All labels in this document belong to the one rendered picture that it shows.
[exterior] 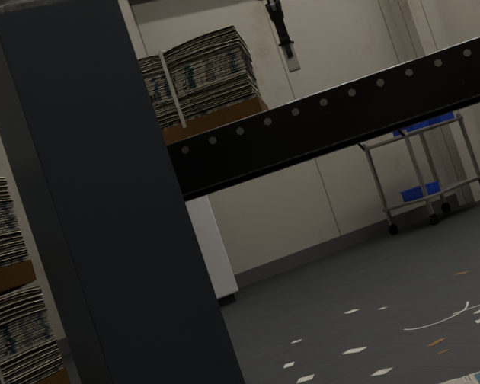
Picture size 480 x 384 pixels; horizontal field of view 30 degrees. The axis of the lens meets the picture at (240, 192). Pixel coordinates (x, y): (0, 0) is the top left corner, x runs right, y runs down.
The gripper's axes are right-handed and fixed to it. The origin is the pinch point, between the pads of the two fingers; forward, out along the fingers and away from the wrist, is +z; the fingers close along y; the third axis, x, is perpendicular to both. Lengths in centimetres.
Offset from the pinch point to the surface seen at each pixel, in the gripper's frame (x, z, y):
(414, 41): 105, -64, -620
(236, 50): -11.5, -3.8, 14.2
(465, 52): 36.1, 15.4, 28.0
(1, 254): -64, 26, 60
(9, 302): -65, 35, 61
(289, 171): -39, 15, -549
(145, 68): -33.7, -7.2, 13.7
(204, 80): -21.0, 0.3, 14.0
